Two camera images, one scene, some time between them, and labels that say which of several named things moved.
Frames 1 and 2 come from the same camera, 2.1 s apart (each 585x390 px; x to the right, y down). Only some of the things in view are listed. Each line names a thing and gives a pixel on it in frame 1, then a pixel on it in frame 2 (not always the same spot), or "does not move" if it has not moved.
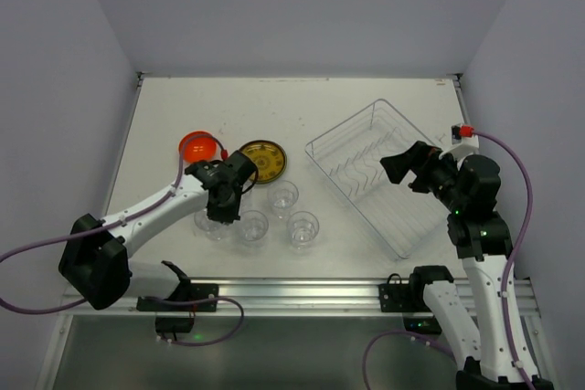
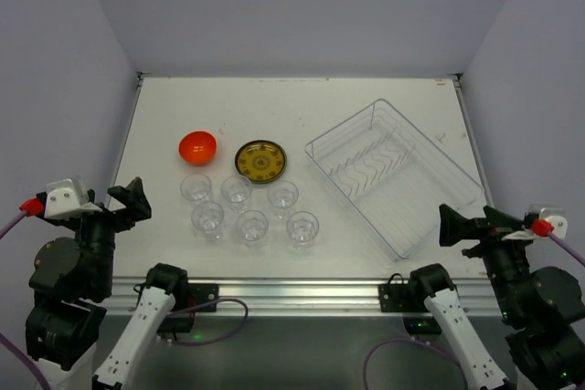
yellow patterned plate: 270,158 does not move
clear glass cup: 303,226 does not move
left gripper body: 223,209 to 114,217
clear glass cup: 282,195 does not move
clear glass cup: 253,226 does not move
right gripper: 421,167 to 484,233
